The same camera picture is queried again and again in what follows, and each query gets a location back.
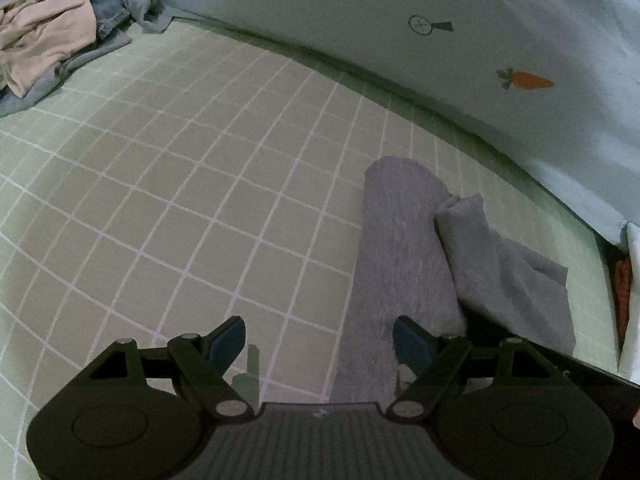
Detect blue-grey garment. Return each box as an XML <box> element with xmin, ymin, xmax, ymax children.
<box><xmin>0</xmin><ymin>0</ymin><xmax>177</xmax><ymax>119</ymax></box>

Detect white folded cloth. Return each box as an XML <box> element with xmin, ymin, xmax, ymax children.
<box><xmin>619</xmin><ymin>222</ymin><xmax>640</xmax><ymax>377</ymax></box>

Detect grey pants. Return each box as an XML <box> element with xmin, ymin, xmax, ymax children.
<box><xmin>327</xmin><ymin>156</ymin><xmax>577</xmax><ymax>407</ymax></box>

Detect blue denim jeans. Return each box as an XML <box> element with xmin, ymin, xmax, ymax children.
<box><xmin>89</xmin><ymin>0</ymin><xmax>146</xmax><ymax>41</ymax></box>

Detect beige garment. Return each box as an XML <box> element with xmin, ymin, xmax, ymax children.
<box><xmin>0</xmin><ymin>0</ymin><xmax>153</xmax><ymax>98</ymax></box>

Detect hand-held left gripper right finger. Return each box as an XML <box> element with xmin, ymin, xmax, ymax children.
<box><xmin>386</xmin><ymin>315</ymin><xmax>547</xmax><ymax>419</ymax></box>

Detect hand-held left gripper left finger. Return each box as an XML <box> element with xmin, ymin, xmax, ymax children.
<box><xmin>87</xmin><ymin>315</ymin><xmax>255</xmax><ymax>419</ymax></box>

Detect orange cloth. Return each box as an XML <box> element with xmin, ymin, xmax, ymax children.
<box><xmin>613</xmin><ymin>259</ymin><xmax>633</xmax><ymax>343</ymax></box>

